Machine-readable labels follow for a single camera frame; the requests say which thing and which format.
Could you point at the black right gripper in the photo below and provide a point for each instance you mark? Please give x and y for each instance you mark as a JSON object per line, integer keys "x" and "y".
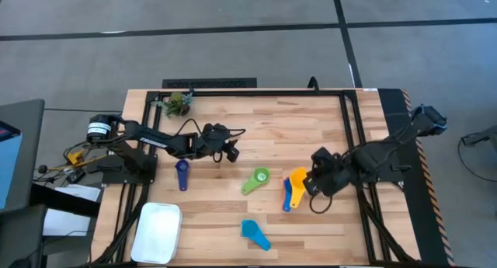
{"x": 334, "y": 172}

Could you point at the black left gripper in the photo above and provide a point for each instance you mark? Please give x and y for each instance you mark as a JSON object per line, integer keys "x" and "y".
{"x": 213, "y": 140}

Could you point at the yellow measuring cup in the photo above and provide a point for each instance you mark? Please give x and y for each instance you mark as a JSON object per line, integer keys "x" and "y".
{"x": 297, "y": 182}

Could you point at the small dark blue measuring cup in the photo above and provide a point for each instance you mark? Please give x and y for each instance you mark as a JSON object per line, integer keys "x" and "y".
{"x": 181, "y": 169}

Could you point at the royal blue measuring cup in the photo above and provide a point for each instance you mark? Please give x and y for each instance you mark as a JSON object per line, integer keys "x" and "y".
{"x": 287, "y": 200}

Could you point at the green measuring cup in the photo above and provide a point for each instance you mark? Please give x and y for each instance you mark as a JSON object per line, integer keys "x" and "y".
{"x": 261, "y": 176}

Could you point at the light blue measuring cup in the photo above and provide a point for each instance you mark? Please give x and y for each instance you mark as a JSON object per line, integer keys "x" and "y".
{"x": 250, "y": 228}

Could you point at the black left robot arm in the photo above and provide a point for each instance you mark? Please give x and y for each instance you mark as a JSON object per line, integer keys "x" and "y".
{"x": 155, "y": 140}

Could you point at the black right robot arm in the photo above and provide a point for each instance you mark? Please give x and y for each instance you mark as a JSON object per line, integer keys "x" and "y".
{"x": 388, "y": 149}

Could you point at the white plastic basket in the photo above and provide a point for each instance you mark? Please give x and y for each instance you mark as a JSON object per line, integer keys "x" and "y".
{"x": 155, "y": 233}

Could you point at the small potted green plant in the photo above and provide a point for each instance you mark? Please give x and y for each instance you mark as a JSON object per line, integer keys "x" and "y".
{"x": 176, "y": 104}

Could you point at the black floor grate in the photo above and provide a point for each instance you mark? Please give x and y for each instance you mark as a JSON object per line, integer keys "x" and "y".
{"x": 209, "y": 82}

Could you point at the black hazard-striped table edge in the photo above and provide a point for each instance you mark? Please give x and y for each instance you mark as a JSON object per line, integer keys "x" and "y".
{"x": 427, "y": 221}

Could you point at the small black device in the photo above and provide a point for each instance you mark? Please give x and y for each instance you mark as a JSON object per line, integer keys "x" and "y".
{"x": 76, "y": 176}

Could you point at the black stand foot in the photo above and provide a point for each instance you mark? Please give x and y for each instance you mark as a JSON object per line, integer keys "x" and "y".
{"x": 483, "y": 135}

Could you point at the black bar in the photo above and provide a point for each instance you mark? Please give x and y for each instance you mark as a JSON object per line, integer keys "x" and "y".
{"x": 62, "y": 200}

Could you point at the white papers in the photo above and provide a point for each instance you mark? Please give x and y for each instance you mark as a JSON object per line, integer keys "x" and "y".
{"x": 66, "y": 223}

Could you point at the blue panel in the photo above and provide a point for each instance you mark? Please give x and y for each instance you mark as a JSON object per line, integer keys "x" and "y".
{"x": 8, "y": 163}

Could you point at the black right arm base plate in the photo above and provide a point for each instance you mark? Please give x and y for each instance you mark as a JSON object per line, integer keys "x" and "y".
{"x": 398, "y": 175}

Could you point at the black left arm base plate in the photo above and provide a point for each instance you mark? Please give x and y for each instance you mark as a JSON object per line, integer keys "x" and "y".
{"x": 116, "y": 176}

